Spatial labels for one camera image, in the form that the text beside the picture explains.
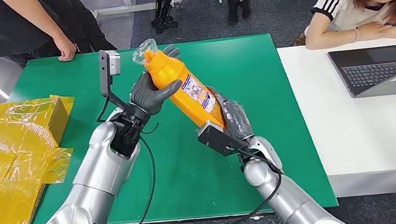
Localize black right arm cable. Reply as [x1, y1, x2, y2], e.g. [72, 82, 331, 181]
[214, 143, 290, 224]

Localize yellow taped cardboard box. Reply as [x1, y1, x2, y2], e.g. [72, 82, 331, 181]
[0, 92, 89, 224]

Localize brown bag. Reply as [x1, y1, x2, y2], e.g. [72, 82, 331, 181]
[289, 32, 309, 47]

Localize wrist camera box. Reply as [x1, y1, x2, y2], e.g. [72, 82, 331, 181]
[195, 115, 252, 160]
[95, 48, 128, 113]

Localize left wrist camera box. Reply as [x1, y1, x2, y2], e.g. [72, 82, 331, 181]
[95, 48, 128, 113]

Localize seated person's hand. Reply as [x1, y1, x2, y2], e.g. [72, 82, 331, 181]
[356, 19, 394, 41]

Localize black humanoid robot legs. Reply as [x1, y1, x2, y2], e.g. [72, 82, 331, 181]
[148, 0, 186, 35]

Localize dark grey laptop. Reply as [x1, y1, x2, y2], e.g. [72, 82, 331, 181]
[327, 43, 396, 103]

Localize green table mat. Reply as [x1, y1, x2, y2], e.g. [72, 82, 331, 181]
[4, 26, 339, 224]

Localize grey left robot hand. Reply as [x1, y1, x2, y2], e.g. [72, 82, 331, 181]
[124, 44, 189, 125]

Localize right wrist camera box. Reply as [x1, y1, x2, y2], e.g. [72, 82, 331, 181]
[195, 115, 252, 160]

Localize white table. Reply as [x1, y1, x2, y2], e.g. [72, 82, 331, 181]
[276, 34, 396, 206]

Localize orange plastic bottle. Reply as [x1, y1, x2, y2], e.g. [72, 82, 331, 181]
[130, 30, 228, 139]

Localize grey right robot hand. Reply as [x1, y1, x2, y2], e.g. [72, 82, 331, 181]
[207, 81, 256, 143]

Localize standing person's hand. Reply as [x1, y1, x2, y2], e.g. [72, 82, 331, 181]
[55, 34, 78, 63]

